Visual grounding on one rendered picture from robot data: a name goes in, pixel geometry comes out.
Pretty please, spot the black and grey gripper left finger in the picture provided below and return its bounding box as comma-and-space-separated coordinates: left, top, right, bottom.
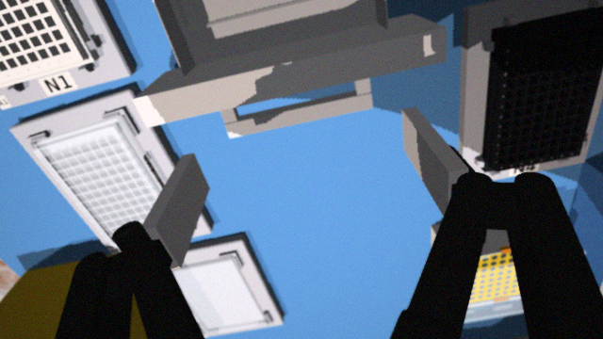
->
55, 153, 210, 339

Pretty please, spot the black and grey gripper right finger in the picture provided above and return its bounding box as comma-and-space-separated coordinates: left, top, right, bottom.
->
390, 106, 603, 339

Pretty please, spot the white multiwell plate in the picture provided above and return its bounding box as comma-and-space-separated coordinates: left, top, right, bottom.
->
33, 116, 165, 248

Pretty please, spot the white multi-well plate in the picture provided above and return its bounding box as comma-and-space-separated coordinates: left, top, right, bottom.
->
0, 0, 99, 88

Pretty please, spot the blue bench mat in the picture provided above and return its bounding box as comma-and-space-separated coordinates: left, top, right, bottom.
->
0, 0, 494, 339

